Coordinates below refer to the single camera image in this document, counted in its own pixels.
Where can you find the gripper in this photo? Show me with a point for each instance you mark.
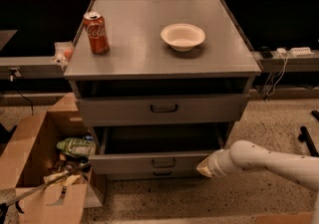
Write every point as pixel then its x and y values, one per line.
pixel 218 162

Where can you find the white paper bowl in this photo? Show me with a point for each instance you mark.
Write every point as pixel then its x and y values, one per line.
pixel 182 37

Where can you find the clear plastic cup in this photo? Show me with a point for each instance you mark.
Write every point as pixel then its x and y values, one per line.
pixel 63 53

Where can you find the long grabber stick tool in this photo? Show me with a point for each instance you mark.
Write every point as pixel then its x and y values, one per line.
pixel 15 201

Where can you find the grey bottom drawer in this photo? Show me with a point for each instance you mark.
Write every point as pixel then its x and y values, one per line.
pixel 153 175

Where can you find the brown cardboard box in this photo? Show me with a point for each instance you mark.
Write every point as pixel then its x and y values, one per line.
pixel 28 158

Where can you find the red cola can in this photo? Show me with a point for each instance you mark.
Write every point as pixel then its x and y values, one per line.
pixel 95 28

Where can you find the grey drawer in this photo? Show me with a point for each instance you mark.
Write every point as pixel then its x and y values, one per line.
pixel 153 175
pixel 146 148
pixel 161 109

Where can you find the white power strip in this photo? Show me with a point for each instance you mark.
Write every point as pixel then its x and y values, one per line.
pixel 301 52

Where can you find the grey top drawer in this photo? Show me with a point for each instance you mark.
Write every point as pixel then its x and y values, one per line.
pixel 161 109

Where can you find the green snack bag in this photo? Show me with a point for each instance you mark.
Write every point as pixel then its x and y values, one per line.
pixel 77 147

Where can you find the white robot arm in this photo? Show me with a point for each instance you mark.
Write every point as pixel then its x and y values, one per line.
pixel 244 155

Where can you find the black metal bar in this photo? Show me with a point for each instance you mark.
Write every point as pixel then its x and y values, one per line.
pixel 305 136

